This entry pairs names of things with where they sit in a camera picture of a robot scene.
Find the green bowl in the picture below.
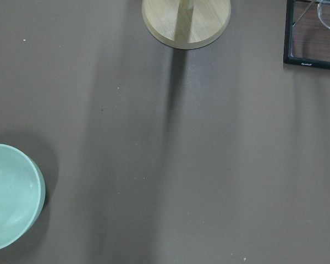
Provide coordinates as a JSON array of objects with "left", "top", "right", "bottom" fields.
[{"left": 0, "top": 144, "right": 46, "bottom": 249}]

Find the wooden mug tree stand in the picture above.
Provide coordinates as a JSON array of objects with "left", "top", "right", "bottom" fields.
[{"left": 142, "top": 0, "right": 232, "bottom": 50}]

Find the black tray with glass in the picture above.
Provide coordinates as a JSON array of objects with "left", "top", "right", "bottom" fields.
[{"left": 283, "top": 1, "right": 330, "bottom": 70}]

